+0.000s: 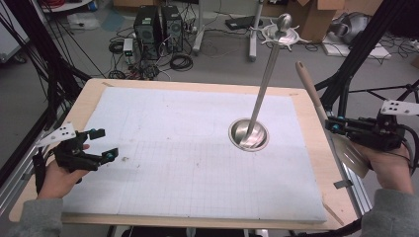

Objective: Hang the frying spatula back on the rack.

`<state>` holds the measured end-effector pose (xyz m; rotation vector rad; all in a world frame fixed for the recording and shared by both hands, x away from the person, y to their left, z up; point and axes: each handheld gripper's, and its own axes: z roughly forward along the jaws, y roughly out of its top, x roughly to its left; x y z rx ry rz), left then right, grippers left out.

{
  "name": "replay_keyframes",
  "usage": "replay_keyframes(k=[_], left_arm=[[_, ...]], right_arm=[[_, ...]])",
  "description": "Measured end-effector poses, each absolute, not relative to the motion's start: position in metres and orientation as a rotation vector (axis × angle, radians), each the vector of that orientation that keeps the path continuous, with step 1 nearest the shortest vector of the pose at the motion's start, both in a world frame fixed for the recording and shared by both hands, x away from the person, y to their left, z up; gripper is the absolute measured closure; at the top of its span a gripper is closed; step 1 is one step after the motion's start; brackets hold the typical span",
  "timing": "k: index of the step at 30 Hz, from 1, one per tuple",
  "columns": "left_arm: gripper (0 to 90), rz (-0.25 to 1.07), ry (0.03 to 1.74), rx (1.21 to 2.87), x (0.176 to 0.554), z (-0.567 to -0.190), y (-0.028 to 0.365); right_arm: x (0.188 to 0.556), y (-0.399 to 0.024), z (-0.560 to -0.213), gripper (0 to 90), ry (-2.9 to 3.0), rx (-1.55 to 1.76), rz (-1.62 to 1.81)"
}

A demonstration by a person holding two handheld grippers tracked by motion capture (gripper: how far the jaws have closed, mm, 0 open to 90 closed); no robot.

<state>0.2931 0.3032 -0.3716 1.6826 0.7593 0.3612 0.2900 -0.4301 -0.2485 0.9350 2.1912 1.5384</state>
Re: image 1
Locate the white power adapter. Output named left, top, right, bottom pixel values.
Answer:
left=123, top=38, right=135, bottom=64

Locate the grey bag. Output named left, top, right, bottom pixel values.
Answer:
left=329, top=12, right=372, bottom=45

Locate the black frame post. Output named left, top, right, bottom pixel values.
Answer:
left=4, top=0, right=92, bottom=129
left=314, top=0, right=411, bottom=118

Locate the aluminium rail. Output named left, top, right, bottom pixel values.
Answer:
left=324, top=129, right=375, bottom=216

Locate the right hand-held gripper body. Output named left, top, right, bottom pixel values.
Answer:
left=345, top=99, right=419, bottom=152

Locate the white board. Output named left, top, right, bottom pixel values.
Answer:
left=320, top=33, right=393, bottom=60

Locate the coiled black cable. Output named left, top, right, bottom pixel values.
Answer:
left=169, top=53, right=195, bottom=72

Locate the flat black device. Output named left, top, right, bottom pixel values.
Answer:
left=224, top=15, right=264, bottom=32

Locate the cardboard box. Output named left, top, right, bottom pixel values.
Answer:
left=287, top=0, right=346, bottom=43

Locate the black computer tower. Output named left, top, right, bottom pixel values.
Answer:
left=161, top=5, right=184, bottom=53
left=132, top=5, right=162, bottom=61

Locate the beige slotted spatula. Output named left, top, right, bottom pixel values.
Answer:
left=294, top=60, right=375, bottom=180

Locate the silver metal utensil stand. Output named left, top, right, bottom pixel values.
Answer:
left=227, top=13, right=312, bottom=153

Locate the grey metal bracket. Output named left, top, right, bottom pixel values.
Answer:
left=333, top=179, right=354, bottom=190

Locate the white grid mat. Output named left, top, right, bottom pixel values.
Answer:
left=61, top=86, right=328, bottom=223

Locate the person's right hand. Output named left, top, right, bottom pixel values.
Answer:
left=350, top=140, right=415, bottom=196

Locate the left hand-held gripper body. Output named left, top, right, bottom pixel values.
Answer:
left=35, top=121, right=103, bottom=174

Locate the white stand leg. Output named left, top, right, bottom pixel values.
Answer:
left=248, top=0, right=265, bottom=62
left=192, top=0, right=207, bottom=55

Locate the person's left hand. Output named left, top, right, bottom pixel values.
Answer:
left=38, top=160, right=91, bottom=200

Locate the black tripod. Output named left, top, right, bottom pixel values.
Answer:
left=349, top=78, right=419, bottom=112

